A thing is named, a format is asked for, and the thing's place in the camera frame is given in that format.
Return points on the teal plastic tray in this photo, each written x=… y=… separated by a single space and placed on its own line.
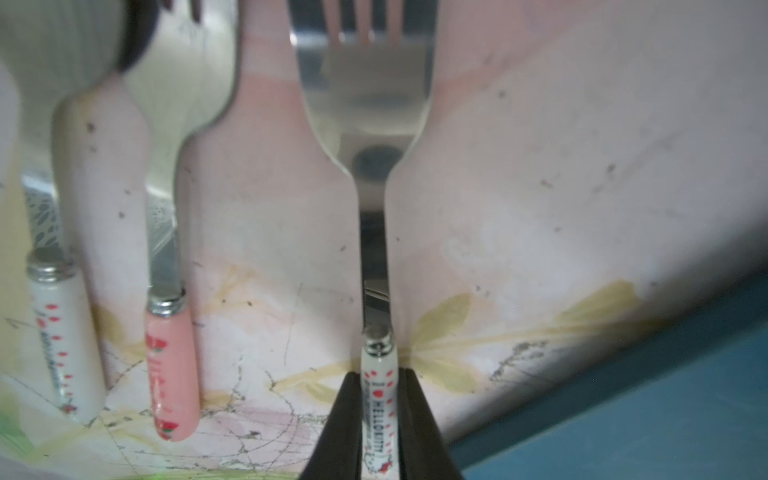
x=688 y=403

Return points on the pink handled fork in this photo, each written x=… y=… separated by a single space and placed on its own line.
x=182 y=83

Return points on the white handled fork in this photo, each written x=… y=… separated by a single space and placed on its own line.
x=366 y=73

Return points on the pink floral table mat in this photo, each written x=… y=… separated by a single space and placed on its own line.
x=589 y=169

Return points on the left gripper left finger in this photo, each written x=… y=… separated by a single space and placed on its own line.
x=337 y=454

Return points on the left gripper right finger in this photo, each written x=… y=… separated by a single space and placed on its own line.
x=423 y=453

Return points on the white handled spoon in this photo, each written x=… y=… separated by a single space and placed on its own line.
x=56 y=51

